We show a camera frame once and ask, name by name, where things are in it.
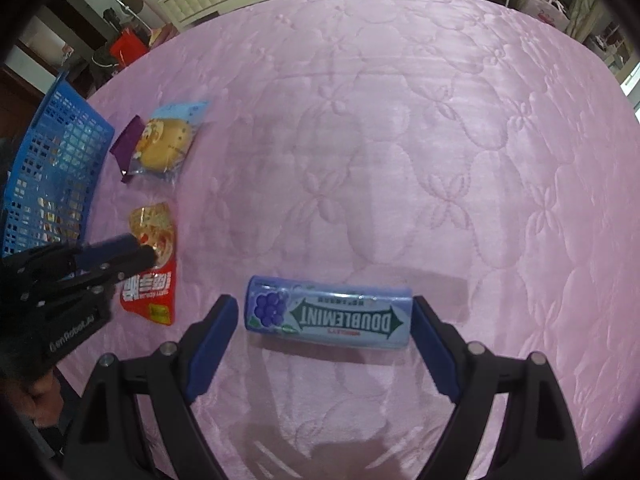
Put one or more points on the red bucket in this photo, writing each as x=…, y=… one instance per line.
x=127, y=47

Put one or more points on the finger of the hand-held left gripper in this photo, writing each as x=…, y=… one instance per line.
x=60, y=257
x=135, y=260

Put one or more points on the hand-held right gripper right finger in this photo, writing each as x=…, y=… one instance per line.
x=436, y=347

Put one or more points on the round cake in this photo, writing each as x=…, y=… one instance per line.
x=165, y=145

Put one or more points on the purple snack packet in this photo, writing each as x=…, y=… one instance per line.
x=125, y=145

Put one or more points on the pink shopping bag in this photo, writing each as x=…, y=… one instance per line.
x=545, y=12

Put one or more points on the red and clear snack packet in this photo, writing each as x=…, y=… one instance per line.
x=155, y=295

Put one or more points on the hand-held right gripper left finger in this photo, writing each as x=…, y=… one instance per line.
x=212, y=345

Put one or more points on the blue gum packet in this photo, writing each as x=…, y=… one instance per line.
x=325, y=315

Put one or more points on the blue plastic mesh basket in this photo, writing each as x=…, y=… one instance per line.
x=65, y=125

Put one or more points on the person's left hand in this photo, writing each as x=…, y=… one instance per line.
x=42, y=400

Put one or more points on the pink quilted blanket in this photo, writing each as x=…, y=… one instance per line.
x=400, y=135

